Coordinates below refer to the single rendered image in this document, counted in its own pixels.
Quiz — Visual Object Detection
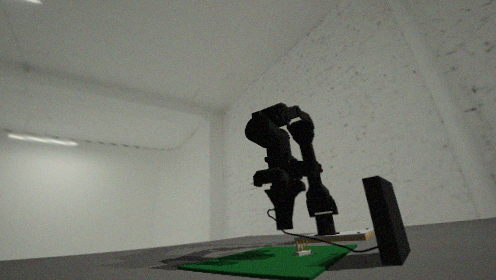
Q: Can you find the green circuit board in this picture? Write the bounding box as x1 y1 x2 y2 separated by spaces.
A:
177 241 351 280

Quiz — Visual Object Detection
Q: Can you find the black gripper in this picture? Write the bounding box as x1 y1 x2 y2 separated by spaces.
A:
253 149 306 224

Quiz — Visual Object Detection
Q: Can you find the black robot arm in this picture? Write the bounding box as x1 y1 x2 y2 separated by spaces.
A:
245 103 340 236

